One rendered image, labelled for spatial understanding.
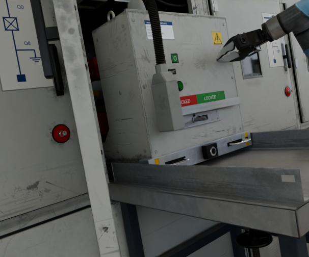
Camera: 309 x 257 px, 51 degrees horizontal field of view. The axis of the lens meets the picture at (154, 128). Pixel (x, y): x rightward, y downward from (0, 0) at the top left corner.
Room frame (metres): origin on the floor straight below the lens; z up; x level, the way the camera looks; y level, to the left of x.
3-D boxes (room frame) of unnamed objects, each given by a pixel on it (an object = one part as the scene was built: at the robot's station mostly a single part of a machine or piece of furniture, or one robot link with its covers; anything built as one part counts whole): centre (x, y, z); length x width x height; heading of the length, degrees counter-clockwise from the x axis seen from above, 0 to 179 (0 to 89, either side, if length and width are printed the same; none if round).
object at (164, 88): (0.97, -0.05, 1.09); 0.08 x 0.05 x 0.17; 39
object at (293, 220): (1.04, -0.26, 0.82); 0.68 x 0.62 x 0.06; 39
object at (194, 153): (1.17, -0.16, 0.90); 0.54 x 0.05 x 0.06; 129
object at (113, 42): (1.36, -0.01, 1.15); 0.51 x 0.50 x 0.48; 39
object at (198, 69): (1.16, -0.17, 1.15); 0.48 x 0.01 x 0.48; 129
